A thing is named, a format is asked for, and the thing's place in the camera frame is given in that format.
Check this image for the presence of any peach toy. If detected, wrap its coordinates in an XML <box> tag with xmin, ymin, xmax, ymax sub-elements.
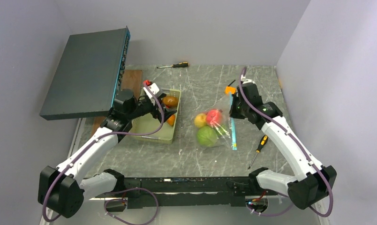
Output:
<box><xmin>205</xmin><ymin>109</ymin><xmax>224</xmax><ymax>127</ymax></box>

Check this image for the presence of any green leaf toy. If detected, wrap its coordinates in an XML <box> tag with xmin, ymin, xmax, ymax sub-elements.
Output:
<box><xmin>214</xmin><ymin>124</ymin><xmax>230</xmax><ymax>138</ymax></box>

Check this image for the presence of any clear zip top bag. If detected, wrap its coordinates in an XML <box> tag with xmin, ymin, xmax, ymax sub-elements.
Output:
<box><xmin>193</xmin><ymin>93</ymin><xmax>238</xmax><ymax>151</ymax></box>

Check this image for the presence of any yellow lemon toy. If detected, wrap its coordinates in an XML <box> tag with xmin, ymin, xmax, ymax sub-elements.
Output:
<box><xmin>194</xmin><ymin>113</ymin><xmax>207</xmax><ymax>128</ymax></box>

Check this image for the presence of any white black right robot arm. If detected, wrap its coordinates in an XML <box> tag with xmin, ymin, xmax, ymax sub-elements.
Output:
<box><xmin>229</xmin><ymin>82</ymin><xmax>337</xmax><ymax>210</ymax></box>

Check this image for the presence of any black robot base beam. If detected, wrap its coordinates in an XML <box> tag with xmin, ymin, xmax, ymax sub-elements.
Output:
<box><xmin>93</xmin><ymin>175</ymin><xmax>279</xmax><ymax>209</ymax></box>

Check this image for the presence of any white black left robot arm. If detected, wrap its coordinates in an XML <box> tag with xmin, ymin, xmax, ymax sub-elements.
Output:
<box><xmin>38</xmin><ymin>87</ymin><xmax>177</xmax><ymax>222</ymax></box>

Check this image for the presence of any green plastic food bin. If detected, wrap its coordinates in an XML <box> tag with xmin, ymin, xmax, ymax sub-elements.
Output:
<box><xmin>130</xmin><ymin>88</ymin><xmax>181</xmax><ymax>144</ymax></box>

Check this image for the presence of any red orange mango toy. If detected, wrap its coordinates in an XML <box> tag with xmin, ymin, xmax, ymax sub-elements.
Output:
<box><xmin>166</xmin><ymin>115</ymin><xmax>176</xmax><ymax>127</ymax></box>

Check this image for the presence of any brown wooden board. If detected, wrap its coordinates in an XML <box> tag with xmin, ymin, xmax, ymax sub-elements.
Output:
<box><xmin>92</xmin><ymin>70</ymin><xmax>143</xmax><ymax>133</ymax></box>

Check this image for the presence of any yellow black screwdriver near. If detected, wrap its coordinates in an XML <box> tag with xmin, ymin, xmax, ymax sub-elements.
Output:
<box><xmin>248</xmin><ymin>135</ymin><xmax>269</xmax><ymax>170</ymax></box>

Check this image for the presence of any yellow black screwdriver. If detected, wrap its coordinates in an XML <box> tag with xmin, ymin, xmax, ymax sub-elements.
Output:
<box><xmin>157</xmin><ymin>62</ymin><xmax>189</xmax><ymax>68</ymax></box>
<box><xmin>248</xmin><ymin>135</ymin><xmax>269</xmax><ymax>170</ymax></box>

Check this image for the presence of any yellow black screwdriver far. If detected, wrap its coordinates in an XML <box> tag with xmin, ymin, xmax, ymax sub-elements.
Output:
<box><xmin>157</xmin><ymin>62</ymin><xmax>189</xmax><ymax>68</ymax></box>

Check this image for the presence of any dark grey flat panel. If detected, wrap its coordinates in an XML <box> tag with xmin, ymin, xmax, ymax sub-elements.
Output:
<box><xmin>39</xmin><ymin>27</ymin><xmax>131</xmax><ymax>120</ymax></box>

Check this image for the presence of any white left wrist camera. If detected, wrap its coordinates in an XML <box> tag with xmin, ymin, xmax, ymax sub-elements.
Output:
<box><xmin>143</xmin><ymin>80</ymin><xmax>163</xmax><ymax>100</ymax></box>

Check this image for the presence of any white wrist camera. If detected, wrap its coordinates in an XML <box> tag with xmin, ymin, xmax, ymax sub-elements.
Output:
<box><xmin>241</xmin><ymin>78</ymin><xmax>255</xmax><ymax>86</ymax></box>
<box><xmin>143</xmin><ymin>80</ymin><xmax>163</xmax><ymax>100</ymax></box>

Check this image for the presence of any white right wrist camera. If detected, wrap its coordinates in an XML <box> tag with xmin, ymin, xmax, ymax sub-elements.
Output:
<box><xmin>241</xmin><ymin>78</ymin><xmax>255</xmax><ymax>86</ymax></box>

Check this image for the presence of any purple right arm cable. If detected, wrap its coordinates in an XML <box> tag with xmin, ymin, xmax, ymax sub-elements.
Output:
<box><xmin>238</xmin><ymin>66</ymin><xmax>334</xmax><ymax>218</ymax></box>

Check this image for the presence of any aluminium frame rail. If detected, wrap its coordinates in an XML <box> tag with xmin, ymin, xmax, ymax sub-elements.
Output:
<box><xmin>39</xmin><ymin>177</ymin><xmax>331</xmax><ymax>225</ymax></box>

